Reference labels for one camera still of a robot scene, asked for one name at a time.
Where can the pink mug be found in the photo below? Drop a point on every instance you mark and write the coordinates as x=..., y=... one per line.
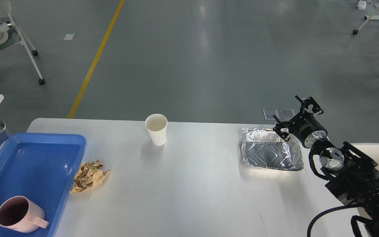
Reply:
x=20, y=214

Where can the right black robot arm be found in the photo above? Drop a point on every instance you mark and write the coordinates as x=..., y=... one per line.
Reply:
x=351, y=175

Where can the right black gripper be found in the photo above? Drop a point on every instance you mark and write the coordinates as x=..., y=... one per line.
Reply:
x=303, y=125

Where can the white paper cup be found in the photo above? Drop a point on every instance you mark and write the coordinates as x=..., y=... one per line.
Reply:
x=156, y=126

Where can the crumpled brown paper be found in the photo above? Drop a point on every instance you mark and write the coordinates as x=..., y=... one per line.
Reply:
x=88, y=175

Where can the aluminium foil tray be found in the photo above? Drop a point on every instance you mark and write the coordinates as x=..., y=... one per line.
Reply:
x=264, y=148

